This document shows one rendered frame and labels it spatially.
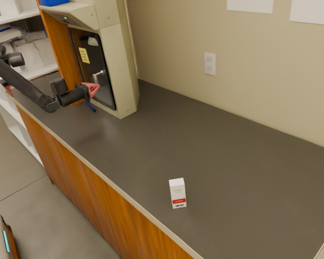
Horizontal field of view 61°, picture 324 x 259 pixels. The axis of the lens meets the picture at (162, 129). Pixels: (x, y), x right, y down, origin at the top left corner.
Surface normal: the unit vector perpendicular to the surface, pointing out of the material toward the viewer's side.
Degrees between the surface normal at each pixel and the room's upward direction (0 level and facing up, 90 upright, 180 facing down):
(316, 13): 90
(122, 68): 90
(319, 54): 90
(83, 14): 90
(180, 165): 0
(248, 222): 0
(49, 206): 0
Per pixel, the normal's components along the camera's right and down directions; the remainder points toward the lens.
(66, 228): -0.11, -0.83
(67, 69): 0.68, 0.35
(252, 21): -0.73, 0.44
